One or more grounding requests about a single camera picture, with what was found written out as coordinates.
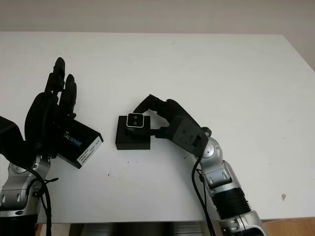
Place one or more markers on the grey robot torso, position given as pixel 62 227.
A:
pixel 142 226

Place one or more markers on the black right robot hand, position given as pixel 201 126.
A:
pixel 174 108

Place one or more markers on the black camera box base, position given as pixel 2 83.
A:
pixel 133 142

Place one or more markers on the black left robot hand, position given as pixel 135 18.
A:
pixel 41 115

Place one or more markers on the black RealSense box lid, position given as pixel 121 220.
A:
pixel 78 142

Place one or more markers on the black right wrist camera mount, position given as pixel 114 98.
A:
pixel 189 135

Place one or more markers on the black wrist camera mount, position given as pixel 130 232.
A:
pixel 9 137
pixel 189 135

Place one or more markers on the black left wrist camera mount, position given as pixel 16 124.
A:
pixel 9 137

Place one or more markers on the small silver depth camera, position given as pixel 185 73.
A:
pixel 135 120

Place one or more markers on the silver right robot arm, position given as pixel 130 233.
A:
pixel 224 184

